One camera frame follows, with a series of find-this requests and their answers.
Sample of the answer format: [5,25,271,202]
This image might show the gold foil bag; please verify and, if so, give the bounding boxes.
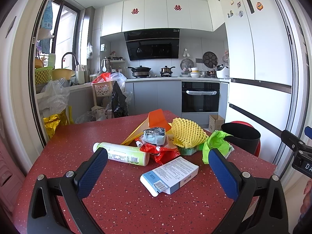
[43,106,74,139]

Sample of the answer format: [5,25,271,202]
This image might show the blue white cardboard box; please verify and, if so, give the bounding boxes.
[140,157,199,197]

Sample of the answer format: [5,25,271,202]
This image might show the black plastic bag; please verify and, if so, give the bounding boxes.
[112,81,129,118]

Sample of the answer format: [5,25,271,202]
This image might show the small cardboard box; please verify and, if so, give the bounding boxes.
[208,115,225,133]

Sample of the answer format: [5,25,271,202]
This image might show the black range hood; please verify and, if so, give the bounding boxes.
[124,28,180,61]

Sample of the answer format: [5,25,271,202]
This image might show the steel cooking pot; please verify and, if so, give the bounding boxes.
[160,66,175,77]

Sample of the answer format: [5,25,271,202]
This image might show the white refrigerator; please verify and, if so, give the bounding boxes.
[220,0,293,162]

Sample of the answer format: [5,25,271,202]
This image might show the yellow basin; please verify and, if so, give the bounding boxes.
[51,69,75,80]

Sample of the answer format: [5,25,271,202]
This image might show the white plastic bag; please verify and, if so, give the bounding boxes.
[109,72,127,91]

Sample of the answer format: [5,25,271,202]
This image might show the round patterned trivet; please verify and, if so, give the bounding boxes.
[180,58,194,71]

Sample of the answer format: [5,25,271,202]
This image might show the black kitchen faucet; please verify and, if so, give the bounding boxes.
[61,52,79,71]

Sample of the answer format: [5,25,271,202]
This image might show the white rice cooker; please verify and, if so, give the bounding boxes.
[216,65,230,79]

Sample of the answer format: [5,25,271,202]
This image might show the red plastic basket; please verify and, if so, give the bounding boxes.
[92,72,111,84]

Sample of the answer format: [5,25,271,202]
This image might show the clear plastic bag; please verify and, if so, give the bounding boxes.
[38,78,70,118]

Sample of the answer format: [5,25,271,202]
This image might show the round black baking mold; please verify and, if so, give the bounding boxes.
[202,51,218,69]

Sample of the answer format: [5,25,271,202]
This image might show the bright green plastic bag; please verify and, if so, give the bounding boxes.
[199,130,234,164]

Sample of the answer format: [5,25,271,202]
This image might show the red plastic chair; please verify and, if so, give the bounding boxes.
[230,120,261,158]

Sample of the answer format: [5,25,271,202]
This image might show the black built-in oven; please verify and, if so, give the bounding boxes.
[181,81,220,113]

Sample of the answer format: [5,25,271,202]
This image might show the person's right hand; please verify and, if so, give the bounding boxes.
[300,180,312,215]

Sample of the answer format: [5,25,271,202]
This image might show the black trash bin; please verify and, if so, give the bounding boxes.
[220,122,261,155]

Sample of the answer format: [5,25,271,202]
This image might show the beige storage rack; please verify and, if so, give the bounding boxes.
[91,81,114,121]

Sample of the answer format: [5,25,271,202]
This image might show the yellow foam fruit net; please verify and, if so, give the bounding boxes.
[171,118,208,148]

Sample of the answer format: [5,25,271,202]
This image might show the grey lower cabinets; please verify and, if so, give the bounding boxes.
[125,78,182,116]

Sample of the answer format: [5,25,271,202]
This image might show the red snack wrapper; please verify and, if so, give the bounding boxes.
[135,137,180,165]

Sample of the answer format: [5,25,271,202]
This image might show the stacked white bowls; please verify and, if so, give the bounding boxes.
[189,67,200,78]

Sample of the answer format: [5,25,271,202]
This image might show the black wok with lid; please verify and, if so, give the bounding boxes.
[128,66,151,78]

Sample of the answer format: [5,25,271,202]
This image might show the silver foil packet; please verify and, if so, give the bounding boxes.
[143,127,166,146]

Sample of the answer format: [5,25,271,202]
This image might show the light green spray can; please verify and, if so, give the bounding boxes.
[93,142,150,166]

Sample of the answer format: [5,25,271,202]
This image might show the white upper cabinets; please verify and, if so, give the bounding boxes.
[102,0,224,36]

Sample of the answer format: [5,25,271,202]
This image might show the green plastic basket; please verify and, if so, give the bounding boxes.
[35,66,54,85]

